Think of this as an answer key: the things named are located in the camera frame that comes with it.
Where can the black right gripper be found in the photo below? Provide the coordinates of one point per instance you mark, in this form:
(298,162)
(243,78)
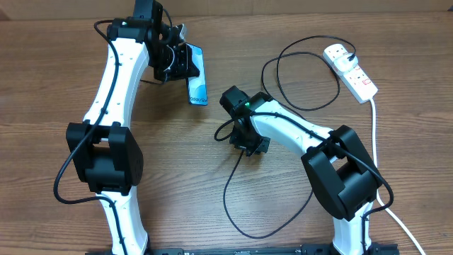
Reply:
(238,141)

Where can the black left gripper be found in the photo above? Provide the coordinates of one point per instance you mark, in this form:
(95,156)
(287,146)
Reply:
(185,68)

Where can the blue smartphone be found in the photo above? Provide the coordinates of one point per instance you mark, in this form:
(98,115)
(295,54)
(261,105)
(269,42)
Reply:
(197,88)

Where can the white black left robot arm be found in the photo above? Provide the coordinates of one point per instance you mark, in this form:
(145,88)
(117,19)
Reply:
(102,148)

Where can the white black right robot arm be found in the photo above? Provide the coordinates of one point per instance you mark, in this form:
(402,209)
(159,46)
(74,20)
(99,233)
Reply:
(342,175)

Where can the white charger adapter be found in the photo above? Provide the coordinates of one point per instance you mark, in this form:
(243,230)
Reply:
(345,63)

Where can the white power strip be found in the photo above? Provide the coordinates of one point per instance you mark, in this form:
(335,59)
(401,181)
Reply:
(356,80)

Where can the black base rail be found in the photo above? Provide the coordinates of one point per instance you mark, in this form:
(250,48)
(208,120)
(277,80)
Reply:
(247,250)

